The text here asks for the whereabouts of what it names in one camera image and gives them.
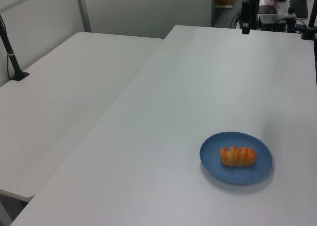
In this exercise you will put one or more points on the black clamp stand pole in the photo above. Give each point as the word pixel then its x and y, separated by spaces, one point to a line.
pixel 310 20

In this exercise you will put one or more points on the orange twisted bread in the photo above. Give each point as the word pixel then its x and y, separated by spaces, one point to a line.
pixel 237 156

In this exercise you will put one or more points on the small dark bottle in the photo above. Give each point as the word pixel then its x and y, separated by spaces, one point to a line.
pixel 291 21

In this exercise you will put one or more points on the dark grey keyboard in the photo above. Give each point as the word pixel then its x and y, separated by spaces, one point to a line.
pixel 298 6

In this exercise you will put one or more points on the grey partition frame post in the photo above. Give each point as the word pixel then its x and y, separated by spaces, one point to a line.
pixel 84 13

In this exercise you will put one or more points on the black flat tablet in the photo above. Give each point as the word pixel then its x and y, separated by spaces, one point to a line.
pixel 267 10

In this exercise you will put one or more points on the black thin stand pole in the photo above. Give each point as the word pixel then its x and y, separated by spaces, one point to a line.
pixel 255 15

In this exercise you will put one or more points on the black electronics box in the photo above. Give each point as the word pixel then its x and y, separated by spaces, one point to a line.
pixel 272 21

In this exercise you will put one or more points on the black camera stand with base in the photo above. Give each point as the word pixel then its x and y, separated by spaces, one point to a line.
pixel 11 57

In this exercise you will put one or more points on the white side table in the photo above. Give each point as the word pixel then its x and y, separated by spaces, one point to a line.
pixel 62 99

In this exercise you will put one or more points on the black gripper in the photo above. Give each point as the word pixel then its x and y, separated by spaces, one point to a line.
pixel 245 11

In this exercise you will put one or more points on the blue round plate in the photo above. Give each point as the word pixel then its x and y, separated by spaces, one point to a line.
pixel 218 169

